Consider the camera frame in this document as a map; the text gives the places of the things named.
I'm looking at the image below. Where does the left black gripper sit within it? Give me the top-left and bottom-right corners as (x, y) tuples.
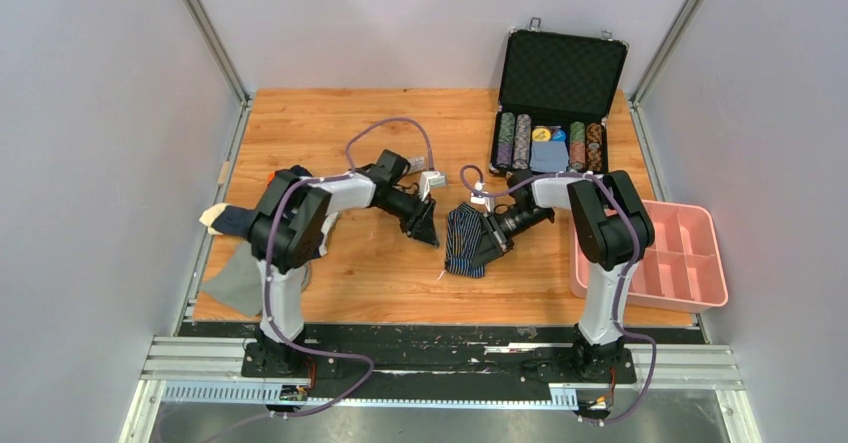
(379, 189), (441, 250)

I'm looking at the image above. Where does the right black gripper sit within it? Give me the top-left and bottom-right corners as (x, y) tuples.
(473, 207), (550, 271)

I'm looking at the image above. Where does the navy striped underwear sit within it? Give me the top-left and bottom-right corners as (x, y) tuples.
(445, 203), (485, 278)

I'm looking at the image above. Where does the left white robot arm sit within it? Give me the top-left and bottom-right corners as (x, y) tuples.
(246, 150), (439, 376)

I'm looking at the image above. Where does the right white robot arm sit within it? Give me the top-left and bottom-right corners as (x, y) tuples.
(470, 170), (655, 381)

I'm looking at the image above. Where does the glittery silver microphone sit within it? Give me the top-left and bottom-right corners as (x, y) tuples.
(406, 156), (429, 174)

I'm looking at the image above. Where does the blue playing card deck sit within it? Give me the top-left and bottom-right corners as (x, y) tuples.
(529, 141), (569, 173)

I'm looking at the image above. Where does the yellow dealer button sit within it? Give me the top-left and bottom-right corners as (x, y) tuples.
(531, 126), (552, 142)

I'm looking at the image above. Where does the grey poker chip stack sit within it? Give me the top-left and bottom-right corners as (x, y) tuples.
(512, 114), (532, 169)

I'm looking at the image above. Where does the purple poker chip stack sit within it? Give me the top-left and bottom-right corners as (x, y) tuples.
(495, 112), (516, 167)

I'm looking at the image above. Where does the blue dealer button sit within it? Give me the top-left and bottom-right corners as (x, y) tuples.
(551, 129), (567, 142)

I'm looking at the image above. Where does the green poker chip stack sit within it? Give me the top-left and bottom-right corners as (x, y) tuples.
(569, 121), (587, 171)

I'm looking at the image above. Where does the brown poker chip stack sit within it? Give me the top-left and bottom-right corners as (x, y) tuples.
(586, 123), (603, 173)

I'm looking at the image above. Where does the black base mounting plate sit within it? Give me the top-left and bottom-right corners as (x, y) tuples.
(241, 323), (636, 401)

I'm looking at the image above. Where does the black poker chip case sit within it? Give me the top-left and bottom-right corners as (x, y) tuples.
(488, 18), (629, 176)

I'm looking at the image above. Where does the grey cloth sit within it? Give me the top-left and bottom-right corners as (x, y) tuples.
(202, 242), (266, 316)

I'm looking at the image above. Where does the pink compartment tray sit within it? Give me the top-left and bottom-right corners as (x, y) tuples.
(569, 198), (729, 314)

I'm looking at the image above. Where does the navy white orange garment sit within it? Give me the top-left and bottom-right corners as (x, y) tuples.
(200, 165), (338, 269)

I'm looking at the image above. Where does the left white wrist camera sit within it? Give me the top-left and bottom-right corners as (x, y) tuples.
(418, 170), (447, 201)

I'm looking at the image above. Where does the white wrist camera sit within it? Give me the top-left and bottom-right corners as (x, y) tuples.
(418, 170), (447, 201)
(469, 181), (494, 212)

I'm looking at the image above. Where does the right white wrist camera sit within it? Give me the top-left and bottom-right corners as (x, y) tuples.
(469, 181), (494, 212)

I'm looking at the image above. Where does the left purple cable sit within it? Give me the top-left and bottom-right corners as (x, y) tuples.
(263, 117), (437, 419)

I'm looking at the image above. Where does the purple cable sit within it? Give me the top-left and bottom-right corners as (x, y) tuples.
(459, 164), (658, 426)
(263, 117), (437, 419)

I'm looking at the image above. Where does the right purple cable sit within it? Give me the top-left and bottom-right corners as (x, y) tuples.
(459, 164), (658, 426)

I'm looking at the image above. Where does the aluminium frame rail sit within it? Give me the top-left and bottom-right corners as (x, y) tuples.
(119, 336), (762, 442)

